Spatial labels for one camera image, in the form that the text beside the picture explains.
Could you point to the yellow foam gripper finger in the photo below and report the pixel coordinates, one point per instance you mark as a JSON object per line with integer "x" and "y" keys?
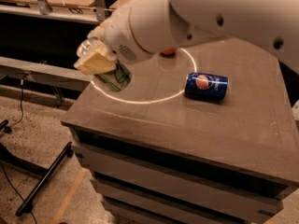
{"x": 97, "y": 61}
{"x": 100, "y": 31}

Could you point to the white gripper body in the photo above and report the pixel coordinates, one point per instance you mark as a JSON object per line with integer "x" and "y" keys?
{"x": 120, "y": 36}

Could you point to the green soda can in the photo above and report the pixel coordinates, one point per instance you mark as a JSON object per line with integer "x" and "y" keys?
{"x": 117, "y": 79}

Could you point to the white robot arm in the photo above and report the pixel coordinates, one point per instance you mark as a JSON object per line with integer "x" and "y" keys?
{"x": 272, "y": 25}

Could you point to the blue Pepsi can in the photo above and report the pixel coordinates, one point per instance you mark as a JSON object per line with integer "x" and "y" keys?
{"x": 200, "y": 85}

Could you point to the red apple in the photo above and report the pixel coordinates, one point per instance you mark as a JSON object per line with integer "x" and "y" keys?
{"x": 168, "y": 52}

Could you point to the grey metal railing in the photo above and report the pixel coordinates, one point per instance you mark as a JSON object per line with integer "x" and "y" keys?
{"x": 87, "y": 11}

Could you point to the black stand base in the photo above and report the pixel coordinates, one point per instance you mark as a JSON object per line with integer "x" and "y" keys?
{"x": 29, "y": 168}

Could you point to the grey drawer cabinet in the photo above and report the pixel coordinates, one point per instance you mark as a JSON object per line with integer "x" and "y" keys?
{"x": 158, "y": 156}

